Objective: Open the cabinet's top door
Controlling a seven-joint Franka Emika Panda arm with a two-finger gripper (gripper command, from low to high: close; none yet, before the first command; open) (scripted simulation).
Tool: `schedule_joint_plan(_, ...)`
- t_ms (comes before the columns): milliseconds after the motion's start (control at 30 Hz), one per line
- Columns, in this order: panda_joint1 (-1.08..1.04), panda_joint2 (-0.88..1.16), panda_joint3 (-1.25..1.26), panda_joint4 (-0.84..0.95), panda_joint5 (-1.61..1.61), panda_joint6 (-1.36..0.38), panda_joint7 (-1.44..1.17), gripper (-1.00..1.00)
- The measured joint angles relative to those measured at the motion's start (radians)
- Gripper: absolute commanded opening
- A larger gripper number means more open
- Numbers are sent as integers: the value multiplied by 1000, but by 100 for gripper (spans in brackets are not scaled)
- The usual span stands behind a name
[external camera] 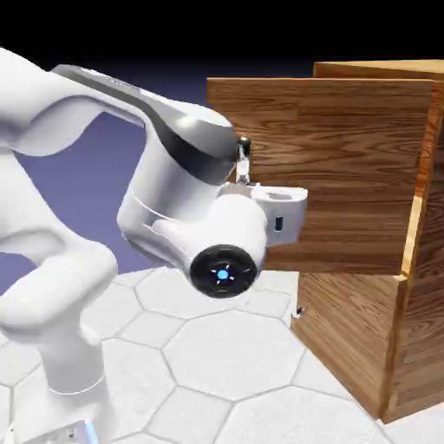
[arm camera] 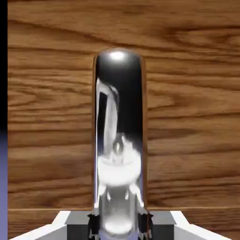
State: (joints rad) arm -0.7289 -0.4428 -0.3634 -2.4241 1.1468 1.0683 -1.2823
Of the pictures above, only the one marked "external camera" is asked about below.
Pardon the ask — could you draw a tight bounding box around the curved metal door handle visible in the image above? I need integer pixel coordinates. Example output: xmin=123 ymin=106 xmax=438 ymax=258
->
xmin=235 ymin=136 xmax=252 ymax=186

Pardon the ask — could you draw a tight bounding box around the light wooden cabinet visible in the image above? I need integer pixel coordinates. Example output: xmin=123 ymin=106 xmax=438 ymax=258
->
xmin=290 ymin=59 xmax=444 ymax=425

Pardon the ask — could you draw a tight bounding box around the small wooden cabinet door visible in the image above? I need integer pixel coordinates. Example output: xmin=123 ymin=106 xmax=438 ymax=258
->
xmin=290 ymin=271 xmax=409 ymax=423

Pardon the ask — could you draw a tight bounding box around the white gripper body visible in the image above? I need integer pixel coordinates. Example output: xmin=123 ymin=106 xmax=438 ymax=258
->
xmin=219 ymin=180 xmax=266 ymax=203

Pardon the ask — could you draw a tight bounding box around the large wooden cabinet door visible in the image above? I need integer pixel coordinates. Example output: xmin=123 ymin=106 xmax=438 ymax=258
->
xmin=206 ymin=76 xmax=437 ymax=278

